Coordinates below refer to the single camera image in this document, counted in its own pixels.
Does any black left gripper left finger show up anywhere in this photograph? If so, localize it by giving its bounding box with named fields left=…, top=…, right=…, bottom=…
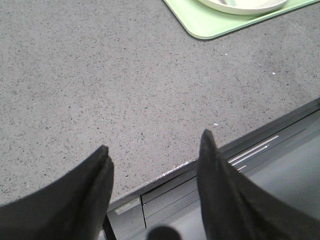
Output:
left=0, top=145, right=114, bottom=240

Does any cream round plate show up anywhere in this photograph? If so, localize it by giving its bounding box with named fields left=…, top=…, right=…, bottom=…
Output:
left=199, top=0, right=287, bottom=15

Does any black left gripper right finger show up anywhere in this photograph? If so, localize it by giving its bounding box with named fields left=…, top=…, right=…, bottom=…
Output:
left=197, top=129, right=320, bottom=240

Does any teal green plastic spoon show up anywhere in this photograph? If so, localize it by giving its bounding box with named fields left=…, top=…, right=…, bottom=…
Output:
left=222, top=0, right=236, bottom=7

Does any light green rectangular tray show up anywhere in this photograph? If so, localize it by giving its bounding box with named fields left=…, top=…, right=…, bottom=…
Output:
left=165, top=0, right=318, bottom=40

